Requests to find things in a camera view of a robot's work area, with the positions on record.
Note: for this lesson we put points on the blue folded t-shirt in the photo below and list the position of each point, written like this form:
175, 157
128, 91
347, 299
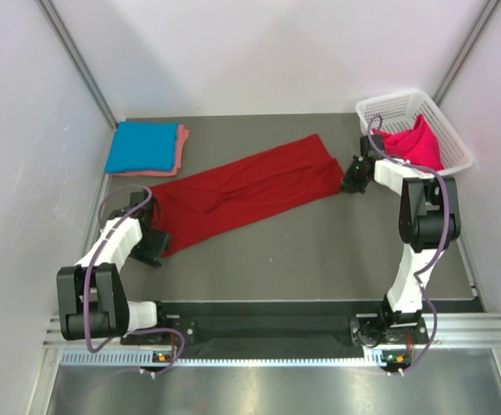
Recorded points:
139, 146

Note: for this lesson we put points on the red t-shirt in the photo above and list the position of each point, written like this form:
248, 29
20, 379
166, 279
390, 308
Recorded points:
198, 207

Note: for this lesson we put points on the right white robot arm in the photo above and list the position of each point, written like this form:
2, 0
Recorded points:
428, 222

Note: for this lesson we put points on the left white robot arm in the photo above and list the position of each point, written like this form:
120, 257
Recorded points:
93, 306

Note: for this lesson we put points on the white plastic basket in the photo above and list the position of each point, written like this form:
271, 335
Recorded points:
400, 110

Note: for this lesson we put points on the aluminium frame rail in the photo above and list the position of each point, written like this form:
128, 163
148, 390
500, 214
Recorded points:
448, 330

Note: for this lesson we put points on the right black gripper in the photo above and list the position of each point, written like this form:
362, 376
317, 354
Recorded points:
348, 184

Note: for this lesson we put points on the salmon pink folded t-shirt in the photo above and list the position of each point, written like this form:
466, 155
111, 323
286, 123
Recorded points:
182, 135

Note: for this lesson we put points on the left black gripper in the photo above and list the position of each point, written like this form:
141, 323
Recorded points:
149, 256

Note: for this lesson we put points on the grey slotted cable duct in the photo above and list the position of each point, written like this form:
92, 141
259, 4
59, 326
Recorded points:
151, 358

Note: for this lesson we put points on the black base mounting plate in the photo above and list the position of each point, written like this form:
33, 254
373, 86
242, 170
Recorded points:
201, 322

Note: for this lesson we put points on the magenta t-shirt in basket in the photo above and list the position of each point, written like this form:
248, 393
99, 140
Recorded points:
418, 145

